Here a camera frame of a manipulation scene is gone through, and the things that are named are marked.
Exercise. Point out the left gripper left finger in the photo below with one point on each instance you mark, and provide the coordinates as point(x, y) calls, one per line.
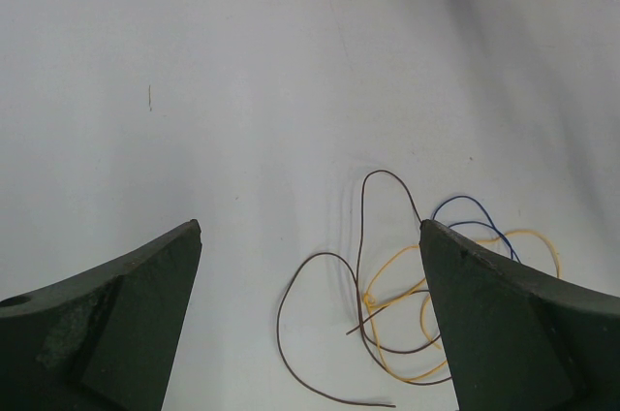
point(104, 339)

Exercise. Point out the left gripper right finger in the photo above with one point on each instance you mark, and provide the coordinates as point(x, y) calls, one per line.
point(517, 338)

